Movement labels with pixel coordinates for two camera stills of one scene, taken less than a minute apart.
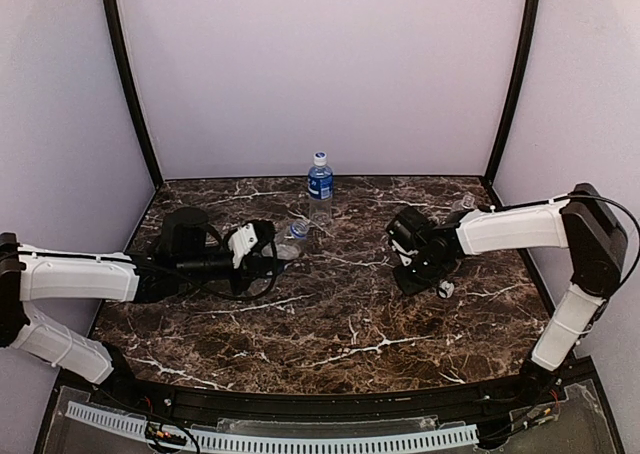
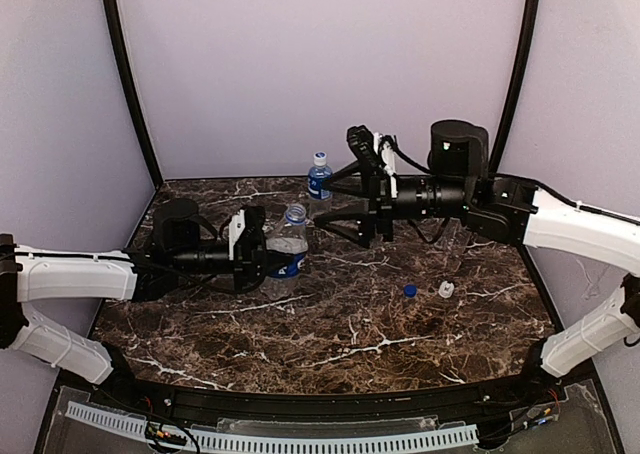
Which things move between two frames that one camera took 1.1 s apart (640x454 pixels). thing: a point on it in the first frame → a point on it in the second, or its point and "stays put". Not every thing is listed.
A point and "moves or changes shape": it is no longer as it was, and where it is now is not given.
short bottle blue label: (320, 190) stays put
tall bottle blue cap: (299, 228) moves or changes shape
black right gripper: (413, 281) → (378, 200)
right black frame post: (532, 7) stays put
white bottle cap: (448, 287) stays put
